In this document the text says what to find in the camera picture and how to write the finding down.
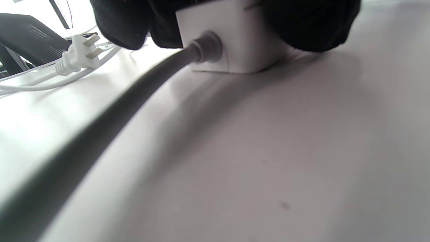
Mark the black plastic-back chair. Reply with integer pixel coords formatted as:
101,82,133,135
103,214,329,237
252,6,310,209
0,13,73,80

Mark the white power strip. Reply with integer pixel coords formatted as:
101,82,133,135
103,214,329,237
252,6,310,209
175,0,297,74

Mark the person's left hand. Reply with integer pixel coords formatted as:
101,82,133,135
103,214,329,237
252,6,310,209
90,0,362,53

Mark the white blender power cord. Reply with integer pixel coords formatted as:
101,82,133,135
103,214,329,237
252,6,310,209
0,33,122,98

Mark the thick power strip cable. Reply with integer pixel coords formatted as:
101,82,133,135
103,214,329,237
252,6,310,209
0,31,223,242

